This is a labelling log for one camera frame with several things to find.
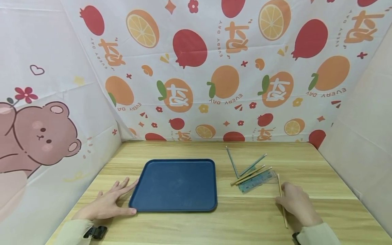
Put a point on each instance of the person's right hand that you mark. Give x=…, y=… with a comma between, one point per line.
x=301, y=206

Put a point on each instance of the person's left hand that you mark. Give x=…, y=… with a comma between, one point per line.
x=104, y=206

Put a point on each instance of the person's left index finger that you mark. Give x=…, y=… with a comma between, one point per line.
x=129, y=188

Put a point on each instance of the person's left middle finger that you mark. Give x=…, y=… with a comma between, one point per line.
x=122, y=184

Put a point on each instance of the person's left little finger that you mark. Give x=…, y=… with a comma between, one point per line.
x=99, y=195

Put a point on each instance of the person's left thumb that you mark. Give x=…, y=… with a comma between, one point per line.
x=127, y=211

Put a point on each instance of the person's left ring finger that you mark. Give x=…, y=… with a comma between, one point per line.
x=113, y=186

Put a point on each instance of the person's right fingers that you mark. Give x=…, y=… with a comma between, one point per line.
x=284, y=200

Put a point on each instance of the wooden pencil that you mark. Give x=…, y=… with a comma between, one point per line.
x=279, y=183
x=255, y=175
x=248, y=175

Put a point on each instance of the person's left forearm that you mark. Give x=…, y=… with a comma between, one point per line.
x=72, y=233

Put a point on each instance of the person's right forearm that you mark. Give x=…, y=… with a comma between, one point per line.
x=318, y=235

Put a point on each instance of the transparent plastic ruler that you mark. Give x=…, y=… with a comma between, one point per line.
x=258, y=182

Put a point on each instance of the black wrist band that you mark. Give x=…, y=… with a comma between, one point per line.
x=96, y=232
x=295, y=239

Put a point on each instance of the blue rectangular tray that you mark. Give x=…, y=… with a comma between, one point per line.
x=174, y=185

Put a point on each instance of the teal pencil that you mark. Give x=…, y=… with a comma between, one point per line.
x=254, y=164

